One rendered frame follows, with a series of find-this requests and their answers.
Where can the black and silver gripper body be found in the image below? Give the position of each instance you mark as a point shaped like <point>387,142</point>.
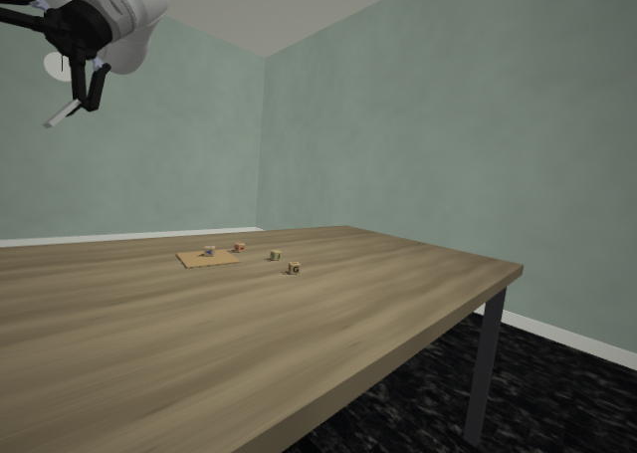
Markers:
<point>86,23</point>

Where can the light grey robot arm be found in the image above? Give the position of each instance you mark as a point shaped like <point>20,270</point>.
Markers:
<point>124,16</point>

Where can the tan flat mat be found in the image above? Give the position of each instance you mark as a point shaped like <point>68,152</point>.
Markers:
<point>197,259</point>

